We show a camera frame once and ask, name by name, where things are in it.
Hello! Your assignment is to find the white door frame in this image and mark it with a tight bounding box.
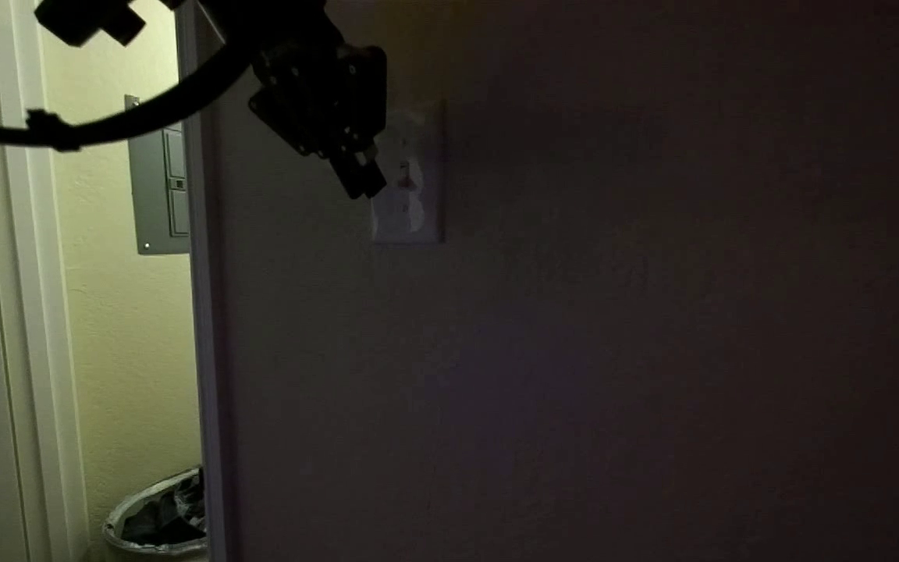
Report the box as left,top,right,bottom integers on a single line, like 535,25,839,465
0,0,93,562

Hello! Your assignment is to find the grey electrical panel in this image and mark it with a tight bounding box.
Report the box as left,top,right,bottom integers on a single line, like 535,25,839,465
124,94,192,257

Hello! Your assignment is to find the trash bin with black bag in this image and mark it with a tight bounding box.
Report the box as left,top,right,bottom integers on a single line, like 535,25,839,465
101,466,210,562

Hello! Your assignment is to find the white light switch plate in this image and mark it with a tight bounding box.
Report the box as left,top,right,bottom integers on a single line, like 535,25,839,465
370,100,447,246

